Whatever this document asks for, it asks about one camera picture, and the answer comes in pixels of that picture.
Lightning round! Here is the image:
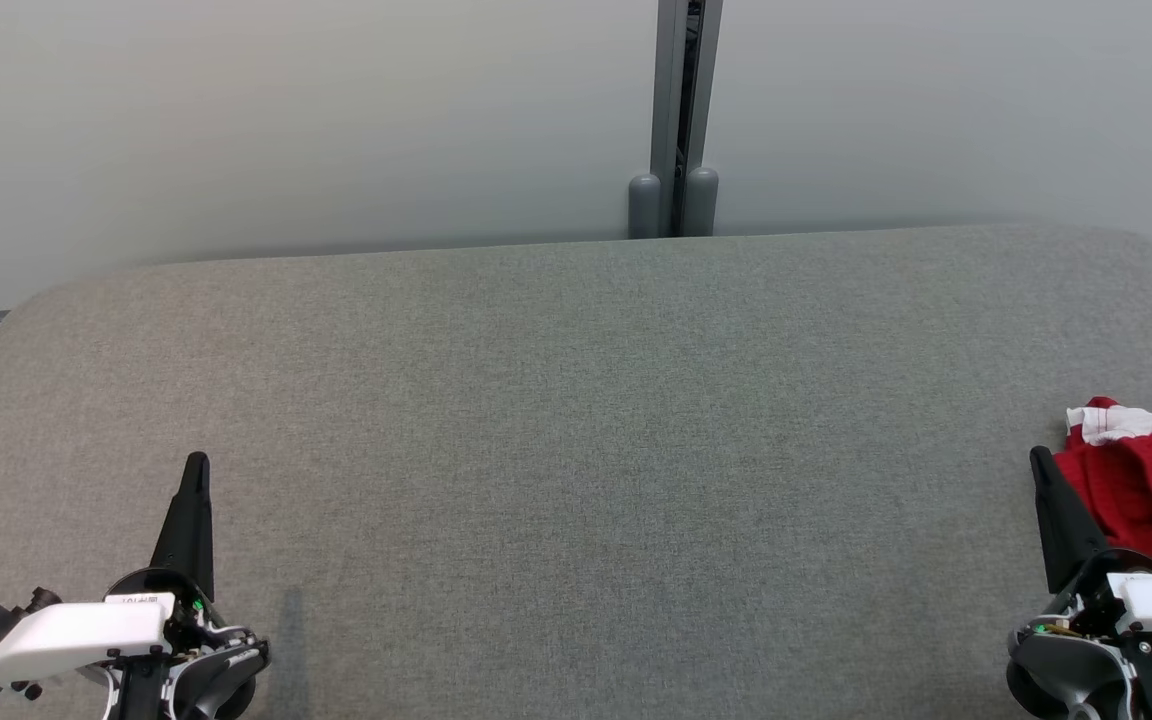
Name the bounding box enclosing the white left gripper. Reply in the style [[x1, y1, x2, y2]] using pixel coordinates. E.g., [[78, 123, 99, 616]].
[[0, 452, 238, 687]]

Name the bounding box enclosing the grey cylindrical post foot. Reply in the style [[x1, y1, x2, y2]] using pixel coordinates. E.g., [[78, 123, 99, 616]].
[[684, 165, 721, 237], [628, 174, 663, 240]]

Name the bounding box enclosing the grey metal partition post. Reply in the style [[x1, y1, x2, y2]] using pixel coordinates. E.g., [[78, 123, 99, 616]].
[[650, 0, 724, 237]]

